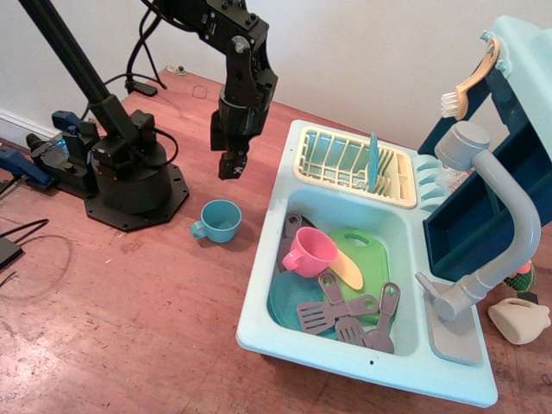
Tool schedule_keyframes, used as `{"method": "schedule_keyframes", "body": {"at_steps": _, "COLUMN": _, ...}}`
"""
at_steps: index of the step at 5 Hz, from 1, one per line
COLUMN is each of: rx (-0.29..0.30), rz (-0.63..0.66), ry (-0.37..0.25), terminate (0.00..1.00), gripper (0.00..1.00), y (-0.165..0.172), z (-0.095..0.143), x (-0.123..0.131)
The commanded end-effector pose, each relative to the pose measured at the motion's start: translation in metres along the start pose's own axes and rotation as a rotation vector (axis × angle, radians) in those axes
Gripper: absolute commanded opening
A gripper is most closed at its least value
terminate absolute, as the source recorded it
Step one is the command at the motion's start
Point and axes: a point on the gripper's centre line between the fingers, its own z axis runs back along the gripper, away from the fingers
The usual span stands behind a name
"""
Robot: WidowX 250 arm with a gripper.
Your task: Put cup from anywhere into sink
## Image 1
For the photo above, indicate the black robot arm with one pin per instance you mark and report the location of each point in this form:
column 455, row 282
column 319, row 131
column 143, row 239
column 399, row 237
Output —
column 247, row 93

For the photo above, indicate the blue table clamp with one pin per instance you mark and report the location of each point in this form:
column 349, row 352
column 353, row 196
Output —
column 61, row 161

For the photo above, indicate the teal plate in sink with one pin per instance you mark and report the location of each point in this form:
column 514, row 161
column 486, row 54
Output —
column 287, row 291

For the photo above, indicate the light blue toy sink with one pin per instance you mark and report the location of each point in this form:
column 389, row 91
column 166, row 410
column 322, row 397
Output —
column 462, row 374

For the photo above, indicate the green net bag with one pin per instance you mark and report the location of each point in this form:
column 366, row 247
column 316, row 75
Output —
column 522, row 281

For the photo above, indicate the grey plastic spoon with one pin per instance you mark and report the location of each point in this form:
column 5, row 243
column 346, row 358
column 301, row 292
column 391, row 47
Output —
column 379, row 337

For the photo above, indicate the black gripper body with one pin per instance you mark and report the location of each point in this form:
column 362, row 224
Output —
column 234, row 125

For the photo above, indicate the grey toy faucet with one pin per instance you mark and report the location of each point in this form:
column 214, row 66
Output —
column 491, row 225

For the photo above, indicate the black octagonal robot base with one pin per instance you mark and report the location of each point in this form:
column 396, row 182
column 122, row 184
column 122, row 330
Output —
column 138, row 185

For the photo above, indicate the dark blue toy shelf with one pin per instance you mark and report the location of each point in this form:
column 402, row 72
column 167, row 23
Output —
column 519, row 86

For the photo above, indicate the teal plate in rack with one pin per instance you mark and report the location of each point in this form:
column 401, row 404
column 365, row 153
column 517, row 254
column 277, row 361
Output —
column 372, row 166

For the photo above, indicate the grey slotted turner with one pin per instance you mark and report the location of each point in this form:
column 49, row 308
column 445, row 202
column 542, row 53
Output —
column 348, row 329

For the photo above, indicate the wooden dish brush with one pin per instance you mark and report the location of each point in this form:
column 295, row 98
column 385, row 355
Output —
column 455, row 104

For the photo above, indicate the pink plastic cup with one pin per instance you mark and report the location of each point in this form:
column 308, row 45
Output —
column 310, row 253

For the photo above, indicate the black electronics box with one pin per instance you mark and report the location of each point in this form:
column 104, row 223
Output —
column 9, row 252

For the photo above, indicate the teal plastic cup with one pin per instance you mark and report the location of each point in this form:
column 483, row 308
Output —
column 219, row 221

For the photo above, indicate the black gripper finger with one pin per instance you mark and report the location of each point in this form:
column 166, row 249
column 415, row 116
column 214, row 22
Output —
column 239, row 164
column 226, row 166

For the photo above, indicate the yellow plastic knife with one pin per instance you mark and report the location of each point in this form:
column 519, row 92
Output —
column 343, row 267

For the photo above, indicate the cream dish rack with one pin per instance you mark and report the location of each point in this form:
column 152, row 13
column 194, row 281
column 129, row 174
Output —
column 339, row 161

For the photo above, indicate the grey slotted spatula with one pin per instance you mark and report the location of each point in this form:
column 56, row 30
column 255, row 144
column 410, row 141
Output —
column 316, row 317

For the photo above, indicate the dark grey plastic utensil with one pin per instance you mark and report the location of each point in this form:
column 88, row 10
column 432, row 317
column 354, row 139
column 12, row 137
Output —
column 288, row 237

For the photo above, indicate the green cutting board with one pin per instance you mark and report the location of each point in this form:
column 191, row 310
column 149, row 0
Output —
column 369, row 254

